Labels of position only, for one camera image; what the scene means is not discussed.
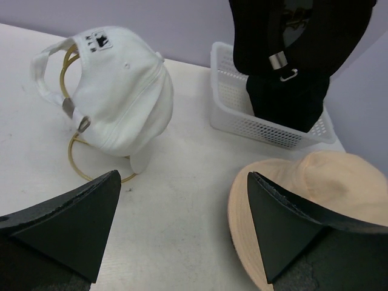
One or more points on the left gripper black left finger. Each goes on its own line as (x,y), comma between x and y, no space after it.
(59,244)

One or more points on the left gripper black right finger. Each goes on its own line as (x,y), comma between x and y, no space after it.
(305,246)

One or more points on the beige bucket hat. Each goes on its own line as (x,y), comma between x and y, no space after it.
(341,182)

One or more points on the white baseball cap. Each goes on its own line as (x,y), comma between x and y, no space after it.
(112,47)

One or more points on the gold wire hat stand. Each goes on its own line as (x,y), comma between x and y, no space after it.
(100,102)

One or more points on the black baseball cap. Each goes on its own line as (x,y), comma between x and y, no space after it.
(319,36)

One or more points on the black hat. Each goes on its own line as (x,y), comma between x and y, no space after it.
(297,103)

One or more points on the white plastic basket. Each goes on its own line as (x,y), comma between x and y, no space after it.
(231,110)

